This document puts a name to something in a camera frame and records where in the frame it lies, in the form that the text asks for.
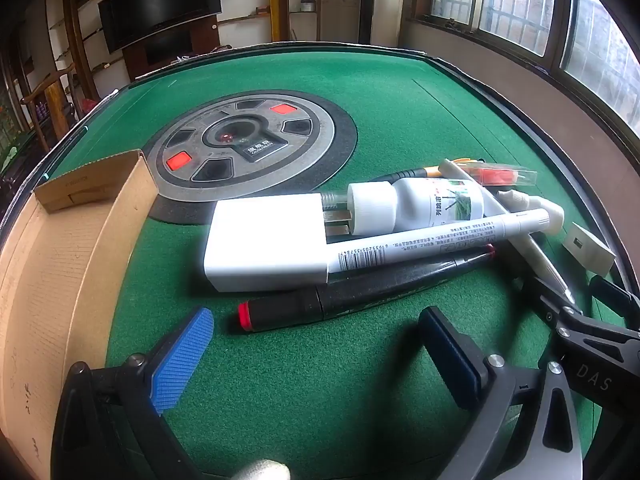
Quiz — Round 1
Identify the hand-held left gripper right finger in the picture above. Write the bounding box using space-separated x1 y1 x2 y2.
419 306 590 480

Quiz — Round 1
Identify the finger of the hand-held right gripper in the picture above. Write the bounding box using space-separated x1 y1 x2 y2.
520 276 584 332
589 275 640 322

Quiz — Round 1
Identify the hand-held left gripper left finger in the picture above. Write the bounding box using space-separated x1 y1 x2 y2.
50 306 216 480

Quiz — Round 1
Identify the cream pen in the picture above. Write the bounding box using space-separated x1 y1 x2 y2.
440 158 576 306

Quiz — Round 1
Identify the white marker pen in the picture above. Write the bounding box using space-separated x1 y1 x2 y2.
327 208 551 281

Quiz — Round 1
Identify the black twin-tip marker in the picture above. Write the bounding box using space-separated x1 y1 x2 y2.
231 244 497 333

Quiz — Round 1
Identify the white charger adapter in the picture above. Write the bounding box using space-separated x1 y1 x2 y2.
203 194 351 293

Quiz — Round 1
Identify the white plastic bottle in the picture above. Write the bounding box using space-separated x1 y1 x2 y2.
346 177 485 237

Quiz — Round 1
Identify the cardboard box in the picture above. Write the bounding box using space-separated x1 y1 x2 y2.
0 149 160 480

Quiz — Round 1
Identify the black pen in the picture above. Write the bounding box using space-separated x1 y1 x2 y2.
370 157 485 184

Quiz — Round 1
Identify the person's left hand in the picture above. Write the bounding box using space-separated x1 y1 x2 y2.
235 459 292 480

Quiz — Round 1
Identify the small white cube plug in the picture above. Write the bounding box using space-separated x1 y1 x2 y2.
561 223 617 277

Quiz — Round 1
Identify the cream plastic tube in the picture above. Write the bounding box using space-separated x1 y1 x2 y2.
499 189 565 234

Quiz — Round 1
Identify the clear case with red insert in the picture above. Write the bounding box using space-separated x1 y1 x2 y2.
467 162 539 189

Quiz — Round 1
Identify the round table centre control panel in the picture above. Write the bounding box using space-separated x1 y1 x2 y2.
145 92 358 226

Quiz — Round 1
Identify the wooden chair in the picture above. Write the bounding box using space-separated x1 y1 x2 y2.
20 62 90 147

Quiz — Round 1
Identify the barred window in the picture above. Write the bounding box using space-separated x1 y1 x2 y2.
430 0 640 128

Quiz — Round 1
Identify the black flat television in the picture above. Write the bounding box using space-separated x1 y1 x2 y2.
97 0 222 53

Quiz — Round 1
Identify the wall shelf unit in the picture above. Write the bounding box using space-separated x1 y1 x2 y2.
286 0 322 43

